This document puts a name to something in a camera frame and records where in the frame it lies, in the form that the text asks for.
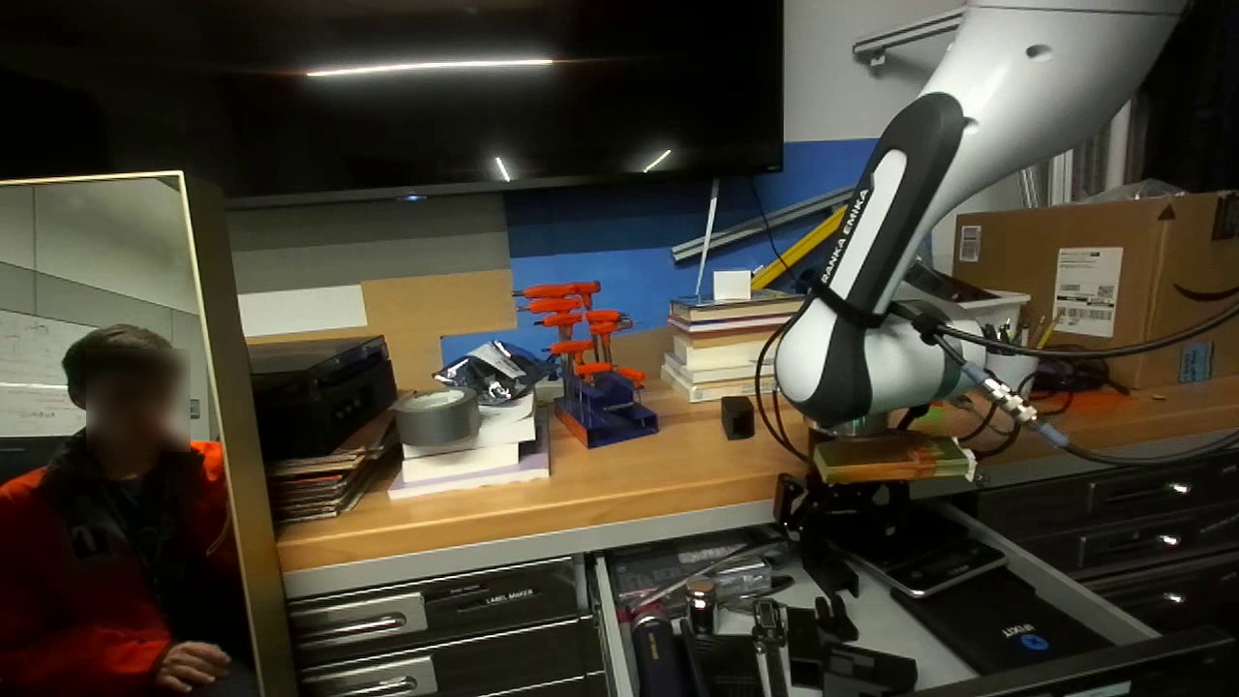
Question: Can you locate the white rod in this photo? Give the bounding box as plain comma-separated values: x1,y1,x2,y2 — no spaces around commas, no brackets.
692,173,723,302

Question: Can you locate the brown cardboard wall sheet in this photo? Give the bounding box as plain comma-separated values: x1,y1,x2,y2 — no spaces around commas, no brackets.
360,266,524,395

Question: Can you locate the orange hex key set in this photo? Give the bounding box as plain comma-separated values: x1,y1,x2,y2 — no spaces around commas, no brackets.
519,280,665,451

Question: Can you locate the small white box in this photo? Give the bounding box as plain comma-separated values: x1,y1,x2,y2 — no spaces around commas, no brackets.
707,266,758,304

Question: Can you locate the large stack of books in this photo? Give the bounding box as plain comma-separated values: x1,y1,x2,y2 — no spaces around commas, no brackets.
657,289,813,408

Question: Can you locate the white paper sheet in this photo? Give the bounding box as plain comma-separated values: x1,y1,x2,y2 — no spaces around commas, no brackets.
237,284,370,343

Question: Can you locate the brown notebook stack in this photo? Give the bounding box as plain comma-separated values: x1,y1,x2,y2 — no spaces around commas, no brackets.
268,411,406,525

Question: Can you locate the black block object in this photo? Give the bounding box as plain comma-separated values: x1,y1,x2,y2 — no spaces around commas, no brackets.
798,547,862,599

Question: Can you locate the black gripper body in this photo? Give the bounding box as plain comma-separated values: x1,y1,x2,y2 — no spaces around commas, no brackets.
770,469,896,556

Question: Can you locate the black cabinet drawer with dividers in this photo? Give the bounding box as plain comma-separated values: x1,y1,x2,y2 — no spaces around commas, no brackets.
588,494,1165,697

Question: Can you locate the gray duct tape roll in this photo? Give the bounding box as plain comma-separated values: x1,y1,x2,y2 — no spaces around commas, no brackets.
391,382,483,448

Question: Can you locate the black rectangular box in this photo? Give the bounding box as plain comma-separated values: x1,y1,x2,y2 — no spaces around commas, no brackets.
782,639,924,697

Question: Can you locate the person in red sweater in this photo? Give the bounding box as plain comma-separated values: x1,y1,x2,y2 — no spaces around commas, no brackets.
0,320,254,697

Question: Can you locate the silver foil bag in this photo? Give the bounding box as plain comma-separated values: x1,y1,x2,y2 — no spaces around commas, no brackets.
435,337,555,408

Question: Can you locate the silver metal hand tool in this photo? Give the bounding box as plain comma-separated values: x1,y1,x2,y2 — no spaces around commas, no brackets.
617,530,789,610

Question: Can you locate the wood framed divider panel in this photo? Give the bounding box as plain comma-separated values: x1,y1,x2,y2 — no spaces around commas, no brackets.
0,165,302,697

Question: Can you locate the yellow ruler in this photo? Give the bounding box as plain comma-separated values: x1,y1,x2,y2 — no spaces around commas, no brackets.
751,204,857,293

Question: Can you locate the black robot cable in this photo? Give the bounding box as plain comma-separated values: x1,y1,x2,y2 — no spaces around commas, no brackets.
903,293,1239,369

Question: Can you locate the black slotted clip object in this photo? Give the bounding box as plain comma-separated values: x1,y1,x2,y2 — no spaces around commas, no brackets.
808,592,867,648

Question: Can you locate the black digital scale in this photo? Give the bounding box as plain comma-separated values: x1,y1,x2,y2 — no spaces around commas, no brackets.
847,507,1013,599

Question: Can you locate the black hard case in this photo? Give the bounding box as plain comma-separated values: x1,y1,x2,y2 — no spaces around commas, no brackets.
248,337,403,469

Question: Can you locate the black cable loop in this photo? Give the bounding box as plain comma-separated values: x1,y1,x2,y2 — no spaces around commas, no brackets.
1030,347,1116,404

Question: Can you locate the gray connector robot cable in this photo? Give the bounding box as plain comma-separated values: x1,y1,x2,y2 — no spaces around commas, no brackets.
961,365,1078,448

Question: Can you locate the black iFixit tool kit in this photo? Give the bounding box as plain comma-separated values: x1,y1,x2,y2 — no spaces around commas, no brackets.
890,564,1116,677

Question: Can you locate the brown cardboard shipping box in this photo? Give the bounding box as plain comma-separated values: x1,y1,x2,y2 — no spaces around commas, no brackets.
950,191,1239,395

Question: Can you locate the bystander hand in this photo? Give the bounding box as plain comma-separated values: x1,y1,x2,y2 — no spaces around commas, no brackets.
152,639,237,692

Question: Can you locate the metal handle bar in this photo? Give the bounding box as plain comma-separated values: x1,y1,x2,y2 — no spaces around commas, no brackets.
847,4,972,72

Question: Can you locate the black television screen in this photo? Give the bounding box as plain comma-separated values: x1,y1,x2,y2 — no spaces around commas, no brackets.
0,0,789,213

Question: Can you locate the gray metal bar clamp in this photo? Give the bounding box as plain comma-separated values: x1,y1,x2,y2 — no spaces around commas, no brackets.
668,186,896,266

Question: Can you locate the small black cube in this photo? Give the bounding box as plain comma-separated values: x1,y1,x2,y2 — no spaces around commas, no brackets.
718,389,758,445

